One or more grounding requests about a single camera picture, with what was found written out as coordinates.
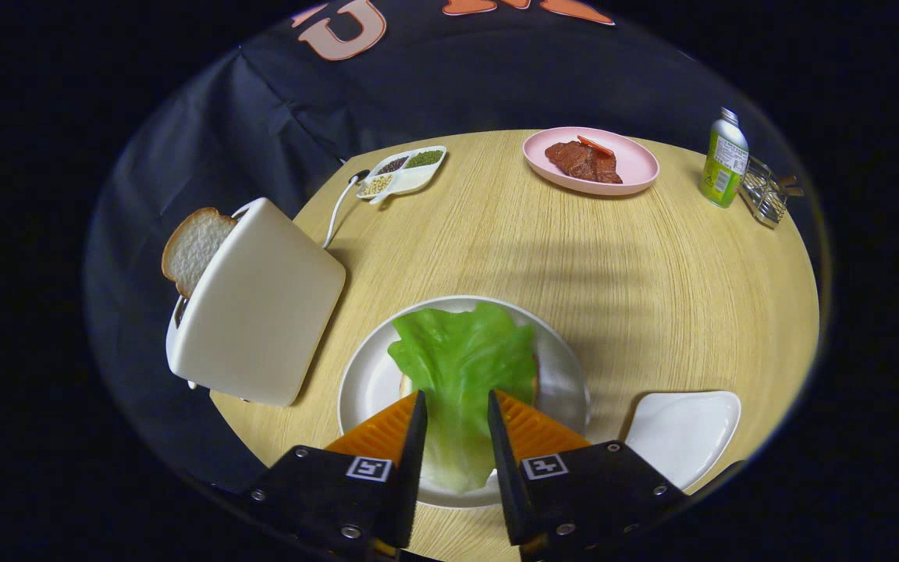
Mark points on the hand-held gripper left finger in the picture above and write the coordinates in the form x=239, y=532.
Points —
x=414, y=468

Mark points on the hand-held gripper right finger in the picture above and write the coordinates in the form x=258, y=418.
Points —
x=502, y=468

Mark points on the green lettuce leaf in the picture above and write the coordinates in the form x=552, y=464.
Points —
x=457, y=359

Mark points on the toasted bread slice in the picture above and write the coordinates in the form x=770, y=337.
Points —
x=192, y=246

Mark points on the white round plate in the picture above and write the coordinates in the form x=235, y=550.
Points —
x=367, y=382

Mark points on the white leaf-shaped plate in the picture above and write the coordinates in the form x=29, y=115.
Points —
x=684, y=437

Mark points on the white toaster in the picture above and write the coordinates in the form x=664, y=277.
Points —
x=262, y=312

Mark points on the white divided condiment dish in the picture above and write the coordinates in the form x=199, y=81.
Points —
x=410, y=179

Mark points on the brown meat slice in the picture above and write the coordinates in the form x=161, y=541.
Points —
x=582, y=164

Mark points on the pink plate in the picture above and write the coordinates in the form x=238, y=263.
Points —
x=638, y=168

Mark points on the red sausage slice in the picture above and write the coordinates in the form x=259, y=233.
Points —
x=595, y=145

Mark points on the green label bottle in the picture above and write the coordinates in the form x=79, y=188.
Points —
x=724, y=164

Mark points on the black backdrop cloth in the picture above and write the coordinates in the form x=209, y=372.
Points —
x=457, y=78

